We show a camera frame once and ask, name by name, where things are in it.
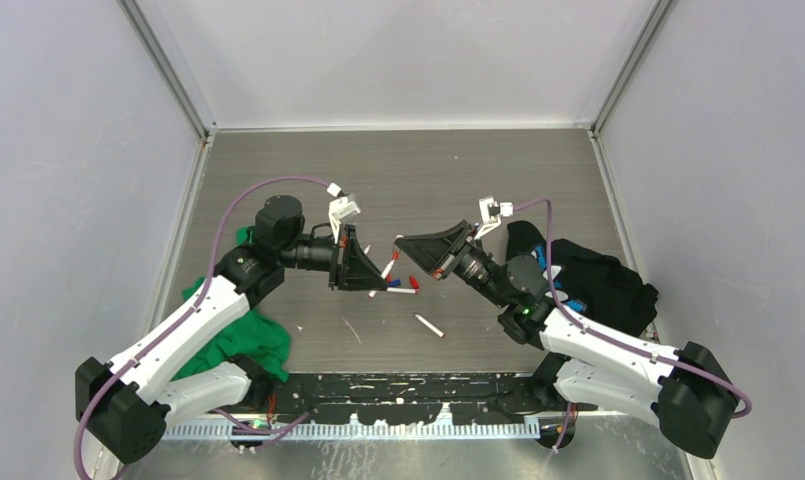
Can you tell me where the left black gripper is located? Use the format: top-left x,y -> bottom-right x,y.
279,224 -> 387,292

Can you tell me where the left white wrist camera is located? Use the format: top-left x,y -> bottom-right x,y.
327,182 -> 361,243

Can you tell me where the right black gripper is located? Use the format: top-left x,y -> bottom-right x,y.
395,220 -> 511,309

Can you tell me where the slotted cable duct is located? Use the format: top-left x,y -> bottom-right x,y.
163,418 -> 540,441

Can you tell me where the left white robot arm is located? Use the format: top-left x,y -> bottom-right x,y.
75,193 -> 387,464

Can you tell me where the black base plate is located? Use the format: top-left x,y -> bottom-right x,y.
222,372 -> 566,426

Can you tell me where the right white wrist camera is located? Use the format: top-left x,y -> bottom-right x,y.
474,196 -> 514,240

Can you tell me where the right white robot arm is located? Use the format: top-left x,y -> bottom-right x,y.
394,221 -> 751,459

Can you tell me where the green cloth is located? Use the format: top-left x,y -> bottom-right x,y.
172,227 -> 293,384

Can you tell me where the black daisy cloth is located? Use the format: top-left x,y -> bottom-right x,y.
506,221 -> 659,336

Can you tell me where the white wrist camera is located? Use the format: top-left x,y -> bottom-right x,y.
474,196 -> 514,240
327,182 -> 361,243

